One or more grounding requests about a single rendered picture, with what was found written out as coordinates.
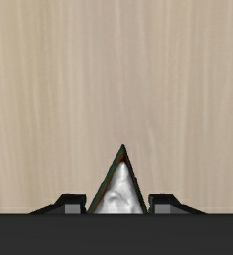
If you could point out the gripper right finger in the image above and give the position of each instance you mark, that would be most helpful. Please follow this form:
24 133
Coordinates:
165 203

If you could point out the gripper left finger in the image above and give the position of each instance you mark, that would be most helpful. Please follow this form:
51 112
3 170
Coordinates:
68 203

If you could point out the white frosted cake wedge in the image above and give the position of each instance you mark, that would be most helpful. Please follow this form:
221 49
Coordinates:
120 196

